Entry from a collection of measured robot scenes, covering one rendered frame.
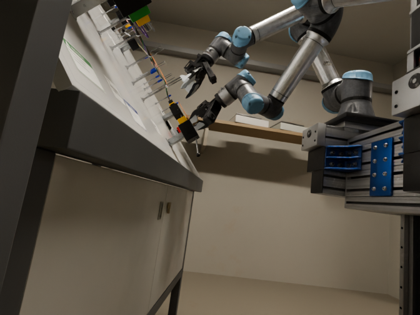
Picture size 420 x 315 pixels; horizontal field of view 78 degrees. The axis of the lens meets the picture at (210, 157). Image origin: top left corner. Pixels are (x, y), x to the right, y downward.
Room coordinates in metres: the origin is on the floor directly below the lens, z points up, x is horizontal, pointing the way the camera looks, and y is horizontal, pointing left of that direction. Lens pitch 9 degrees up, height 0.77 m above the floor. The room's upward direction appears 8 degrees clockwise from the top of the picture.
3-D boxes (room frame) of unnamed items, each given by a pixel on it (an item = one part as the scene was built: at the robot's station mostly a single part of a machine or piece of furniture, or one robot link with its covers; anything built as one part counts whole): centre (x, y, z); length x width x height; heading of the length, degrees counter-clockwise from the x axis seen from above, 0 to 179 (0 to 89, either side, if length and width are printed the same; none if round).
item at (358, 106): (1.04, -0.59, 1.21); 0.15 x 0.15 x 0.10
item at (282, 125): (2.53, -0.75, 1.55); 0.36 x 0.34 x 0.09; 94
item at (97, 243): (0.58, 0.16, 0.60); 0.55 x 0.02 x 0.39; 174
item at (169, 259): (1.13, 0.10, 0.60); 0.55 x 0.03 x 0.39; 174
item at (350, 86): (1.05, -0.59, 1.33); 0.13 x 0.12 x 0.14; 2
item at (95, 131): (0.85, 0.11, 0.83); 1.18 x 0.05 x 0.06; 174
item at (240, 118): (2.50, -0.32, 1.55); 0.37 x 0.35 x 0.09; 94
